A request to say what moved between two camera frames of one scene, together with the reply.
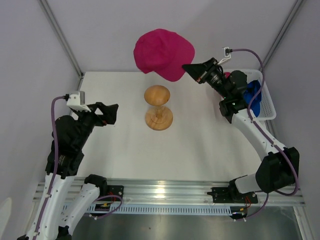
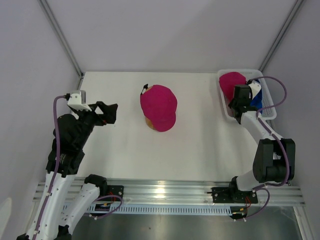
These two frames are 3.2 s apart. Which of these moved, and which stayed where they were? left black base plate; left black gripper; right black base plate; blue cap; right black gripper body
Moved: right black gripper body
Stayed: left black gripper; blue cap; left black base plate; right black base plate
